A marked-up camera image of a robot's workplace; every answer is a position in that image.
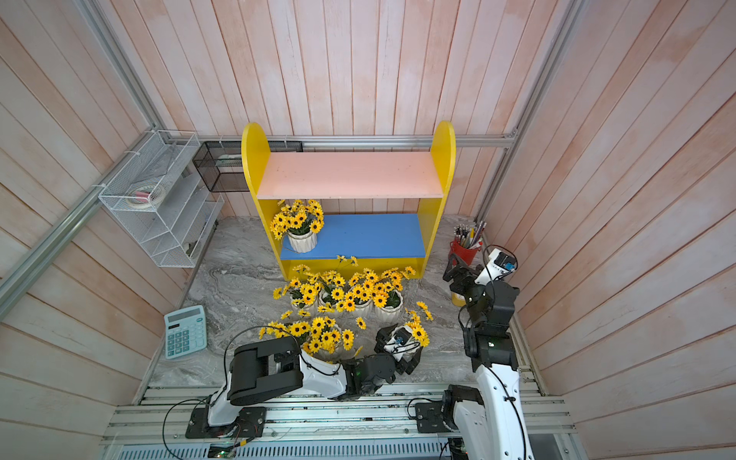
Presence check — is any yellow shelf unit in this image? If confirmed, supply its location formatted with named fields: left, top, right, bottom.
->
left=241, top=121, right=457, bottom=279

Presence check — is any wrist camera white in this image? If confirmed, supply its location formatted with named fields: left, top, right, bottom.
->
left=475, top=245, right=519, bottom=285
left=381, top=326, right=419, bottom=356

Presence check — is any black wire basket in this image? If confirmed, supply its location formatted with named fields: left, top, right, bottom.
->
left=193, top=141, right=304, bottom=193

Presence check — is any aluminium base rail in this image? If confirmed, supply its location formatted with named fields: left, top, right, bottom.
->
left=102, top=383, right=587, bottom=459

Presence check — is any red pencil cup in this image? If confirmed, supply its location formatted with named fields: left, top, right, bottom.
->
left=450, top=220, right=486, bottom=266

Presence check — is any yellow alarm clock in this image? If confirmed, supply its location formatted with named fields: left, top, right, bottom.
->
left=452, top=292, right=466, bottom=308

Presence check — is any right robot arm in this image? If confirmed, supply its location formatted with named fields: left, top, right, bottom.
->
left=413, top=254, right=535, bottom=459

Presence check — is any sunflower pot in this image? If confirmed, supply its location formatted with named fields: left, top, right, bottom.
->
left=301, top=316, right=364, bottom=362
left=270, top=199, right=325, bottom=254
left=404, top=301, right=434, bottom=349
left=272, top=264, right=323, bottom=310
left=318, top=255, right=361, bottom=312
left=372, top=266, right=417, bottom=323
left=344, top=268, right=378, bottom=316
left=258, top=310, right=312, bottom=345

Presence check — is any tape roll in rack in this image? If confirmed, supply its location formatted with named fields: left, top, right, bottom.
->
left=124, top=182, right=167, bottom=210

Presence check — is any light blue calculator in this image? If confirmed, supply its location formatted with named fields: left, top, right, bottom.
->
left=164, top=305, right=207, bottom=360

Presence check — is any white wire mesh rack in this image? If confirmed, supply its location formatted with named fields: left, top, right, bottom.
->
left=99, top=130, right=224, bottom=268

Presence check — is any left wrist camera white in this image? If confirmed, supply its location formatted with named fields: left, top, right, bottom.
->
left=381, top=326, right=419, bottom=356

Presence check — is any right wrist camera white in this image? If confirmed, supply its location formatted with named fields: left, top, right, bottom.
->
left=475, top=245, right=519, bottom=285

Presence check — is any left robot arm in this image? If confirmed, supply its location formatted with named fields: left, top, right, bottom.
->
left=185, top=325, right=423, bottom=441

